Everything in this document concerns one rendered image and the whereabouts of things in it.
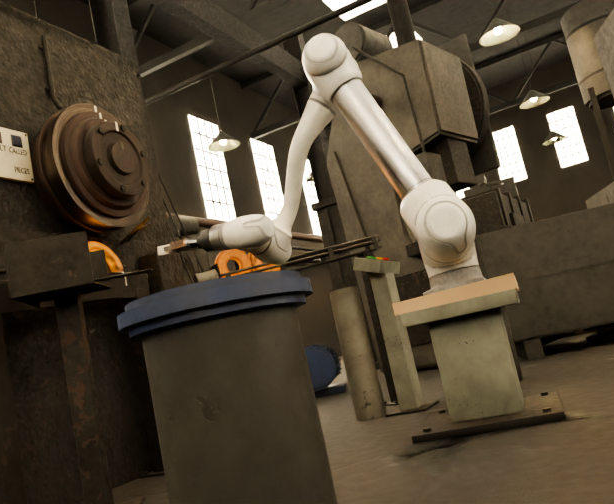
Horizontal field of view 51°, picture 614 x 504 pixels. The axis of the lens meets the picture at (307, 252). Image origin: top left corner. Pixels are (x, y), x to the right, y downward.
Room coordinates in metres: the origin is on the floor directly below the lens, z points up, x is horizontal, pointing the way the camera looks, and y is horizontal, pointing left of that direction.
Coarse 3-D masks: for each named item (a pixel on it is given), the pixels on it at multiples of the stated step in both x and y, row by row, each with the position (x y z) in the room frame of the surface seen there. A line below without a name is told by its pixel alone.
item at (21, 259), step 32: (32, 256) 1.57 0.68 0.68; (64, 256) 1.58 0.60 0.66; (96, 256) 1.84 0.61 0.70; (32, 288) 1.57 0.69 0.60; (64, 288) 1.58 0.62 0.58; (96, 288) 1.79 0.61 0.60; (64, 320) 1.70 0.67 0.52; (64, 352) 1.69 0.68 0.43; (96, 416) 1.71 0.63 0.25; (96, 448) 1.70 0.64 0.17; (96, 480) 1.70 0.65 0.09
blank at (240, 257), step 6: (222, 252) 2.55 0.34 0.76; (228, 252) 2.57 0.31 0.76; (234, 252) 2.58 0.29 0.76; (240, 252) 2.59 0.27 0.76; (216, 258) 2.56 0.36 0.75; (222, 258) 2.55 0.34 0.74; (228, 258) 2.56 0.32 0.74; (234, 258) 2.58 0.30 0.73; (240, 258) 2.59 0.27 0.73; (246, 258) 2.60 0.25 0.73; (222, 264) 2.55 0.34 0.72; (240, 264) 2.60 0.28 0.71; (246, 264) 2.60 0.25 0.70; (222, 270) 2.55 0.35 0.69; (228, 270) 2.56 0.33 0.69
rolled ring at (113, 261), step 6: (90, 246) 2.19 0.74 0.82; (96, 246) 2.22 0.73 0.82; (102, 246) 2.25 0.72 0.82; (108, 252) 2.26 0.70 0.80; (108, 258) 2.27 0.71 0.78; (114, 258) 2.27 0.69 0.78; (108, 264) 2.28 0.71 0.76; (114, 264) 2.27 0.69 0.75; (120, 264) 2.28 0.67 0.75; (114, 270) 2.26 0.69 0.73; (120, 270) 2.27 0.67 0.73
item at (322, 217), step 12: (312, 204) 6.38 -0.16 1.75; (324, 204) 6.33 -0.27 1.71; (336, 204) 6.30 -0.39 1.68; (324, 216) 6.37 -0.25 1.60; (336, 216) 6.32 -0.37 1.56; (324, 228) 6.38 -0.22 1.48; (336, 228) 6.33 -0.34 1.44; (324, 240) 6.40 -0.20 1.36; (336, 240) 6.34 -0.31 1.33; (348, 252) 6.30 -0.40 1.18; (336, 264) 6.33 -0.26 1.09; (348, 264) 6.31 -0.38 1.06; (336, 276) 6.38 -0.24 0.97; (348, 276) 6.32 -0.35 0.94; (336, 288) 6.39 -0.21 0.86; (372, 348) 6.29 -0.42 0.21
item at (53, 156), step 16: (64, 112) 2.10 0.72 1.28; (80, 112) 2.17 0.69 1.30; (48, 128) 2.09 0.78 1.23; (48, 144) 2.05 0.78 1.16; (48, 160) 2.05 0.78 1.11; (48, 176) 2.07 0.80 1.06; (64, 176) 2.06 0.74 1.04; (64, 192) 2.08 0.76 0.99; (80, 208) 2.10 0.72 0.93; (144, 208) 2.40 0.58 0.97; (96, 224) 2.21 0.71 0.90; (112, 224) 2.23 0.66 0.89; (128, 224) 2.30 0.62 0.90
